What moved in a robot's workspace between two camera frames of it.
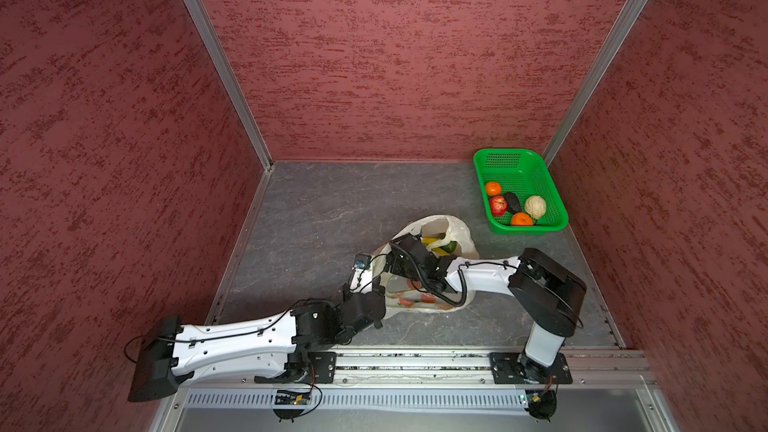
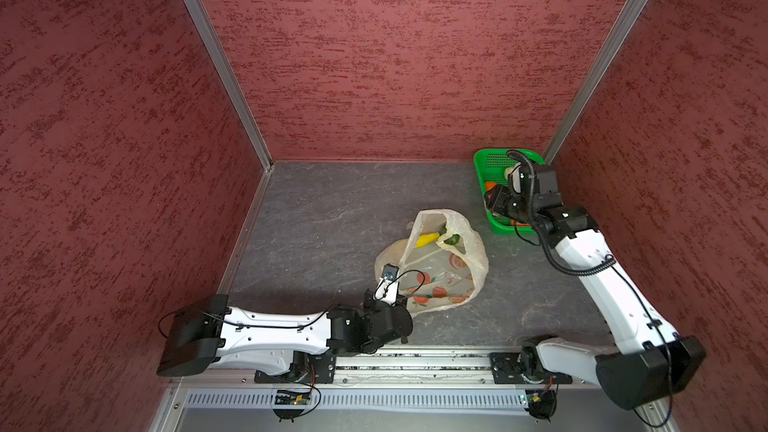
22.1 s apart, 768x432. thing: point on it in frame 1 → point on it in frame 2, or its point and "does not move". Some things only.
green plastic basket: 521,171 does not move
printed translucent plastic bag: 446,236 does not move
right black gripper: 396,268 → 496,201
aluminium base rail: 591,368 does not move
